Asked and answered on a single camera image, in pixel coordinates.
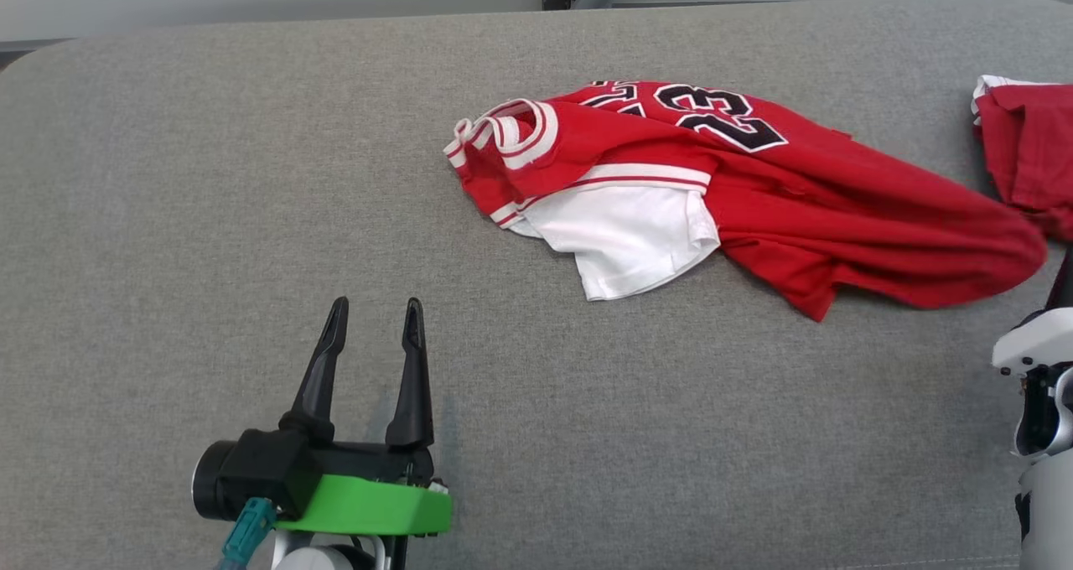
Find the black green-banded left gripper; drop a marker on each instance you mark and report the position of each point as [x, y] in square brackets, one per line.
[377, 507]

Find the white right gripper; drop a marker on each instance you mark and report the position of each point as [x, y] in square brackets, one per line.
[1039, 344]

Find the red shorts with white stripe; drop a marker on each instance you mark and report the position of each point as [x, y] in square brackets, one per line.
[1035, 151]

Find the red and white basketball jersey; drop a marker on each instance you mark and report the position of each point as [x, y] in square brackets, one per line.
[796, 209]

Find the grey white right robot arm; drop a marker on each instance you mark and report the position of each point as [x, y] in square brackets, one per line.
[1052, 511]

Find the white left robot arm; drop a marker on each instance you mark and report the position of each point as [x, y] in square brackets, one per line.
[318, 557]

